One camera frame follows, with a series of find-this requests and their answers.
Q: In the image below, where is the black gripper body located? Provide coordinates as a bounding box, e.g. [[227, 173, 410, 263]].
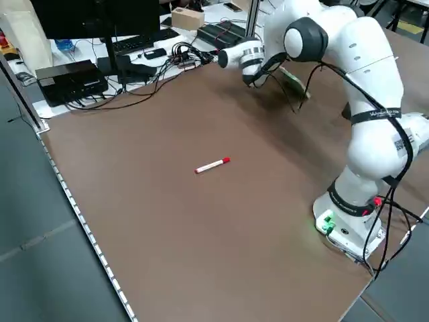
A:
[[260, 53, 290, 78]]

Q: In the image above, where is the green juice recipe book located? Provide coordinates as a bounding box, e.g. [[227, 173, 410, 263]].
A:
[[279, 65, 312, 101]]

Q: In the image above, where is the red-capped whiteboard marker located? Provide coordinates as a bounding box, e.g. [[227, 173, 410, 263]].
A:
[[194, 156, 231, 175]]

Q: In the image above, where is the black ribbed heat-sink box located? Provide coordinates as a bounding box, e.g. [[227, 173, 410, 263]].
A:
[[196, 21, 249, 48]]

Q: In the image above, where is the brown cardboard box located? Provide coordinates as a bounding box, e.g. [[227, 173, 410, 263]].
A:
[[170, 7, 206, 31]]

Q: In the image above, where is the small black handheld device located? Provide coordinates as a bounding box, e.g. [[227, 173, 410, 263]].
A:
[[143, 48, 167, 60]]

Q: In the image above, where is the black keyboard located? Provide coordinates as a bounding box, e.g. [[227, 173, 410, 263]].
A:
[[112, 28, 181, 54]]

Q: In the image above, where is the black computer monitor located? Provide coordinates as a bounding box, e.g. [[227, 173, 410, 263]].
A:
[[29, 0, 162, 85]]

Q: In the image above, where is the flat black electronics box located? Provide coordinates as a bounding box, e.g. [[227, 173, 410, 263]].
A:
[[35, 59, 110, 108]]

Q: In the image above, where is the aluminium frame post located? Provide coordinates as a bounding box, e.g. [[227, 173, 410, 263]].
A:
[[0, 53, 51, 134], [243, 0, 261, 40]]

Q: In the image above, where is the black cable hub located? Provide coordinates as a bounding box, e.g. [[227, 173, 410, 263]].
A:
[[171, 42, 215, 70]]

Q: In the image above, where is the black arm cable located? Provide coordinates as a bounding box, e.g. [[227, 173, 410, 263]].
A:
[[291, 56, 425, 281]]

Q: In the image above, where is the aluminium table edge rail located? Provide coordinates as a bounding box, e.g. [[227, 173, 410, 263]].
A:
[[39, 132, 138, 322]]

